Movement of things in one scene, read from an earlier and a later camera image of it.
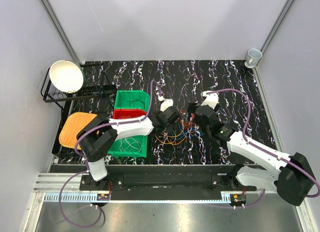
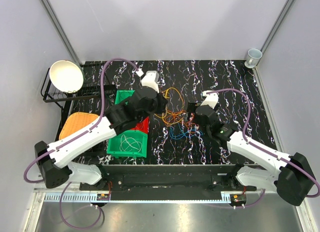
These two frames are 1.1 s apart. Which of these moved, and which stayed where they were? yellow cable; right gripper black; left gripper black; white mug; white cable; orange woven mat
Moved: yellow cable; left gripper black
Stayed: right gripper black; white cable; orange woven mat; white mug
